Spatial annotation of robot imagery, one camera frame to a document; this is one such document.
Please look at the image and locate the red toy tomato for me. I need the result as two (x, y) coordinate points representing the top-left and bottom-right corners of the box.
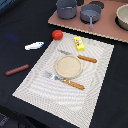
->
(52, 30), (63, 40)

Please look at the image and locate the brown toy sausage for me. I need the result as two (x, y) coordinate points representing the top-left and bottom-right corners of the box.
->
(5, 64), (29, 76)

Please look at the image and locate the round wooden plate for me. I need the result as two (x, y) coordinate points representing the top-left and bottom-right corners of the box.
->
(55, 55), (83, 79)

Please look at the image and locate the beige woven placemat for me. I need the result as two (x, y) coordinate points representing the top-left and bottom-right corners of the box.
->
(13, 32), (114, 128)

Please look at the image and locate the yellow toy butter box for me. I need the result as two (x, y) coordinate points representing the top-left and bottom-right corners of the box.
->
(74, 36), (85, 51)

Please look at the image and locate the brown toy stove board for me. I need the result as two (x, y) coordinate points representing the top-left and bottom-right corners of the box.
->
(48, 0), (128, 43)

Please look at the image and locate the black stove burner disc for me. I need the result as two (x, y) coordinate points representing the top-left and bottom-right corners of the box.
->
(89, 1), (104, 9)

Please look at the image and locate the beige bowl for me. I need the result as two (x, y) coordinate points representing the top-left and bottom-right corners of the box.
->
(116, 4), (128, 30)

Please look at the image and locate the fork with wooden handle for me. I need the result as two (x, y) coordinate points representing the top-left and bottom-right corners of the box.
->
(44, 71), (85, 90)

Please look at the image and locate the knife with wooden handle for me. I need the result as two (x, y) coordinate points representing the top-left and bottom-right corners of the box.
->
(58, 49), (97, 63)

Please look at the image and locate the grey toy saucepan with handle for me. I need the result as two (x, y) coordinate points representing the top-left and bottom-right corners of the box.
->
(80, 4), (102, 28)

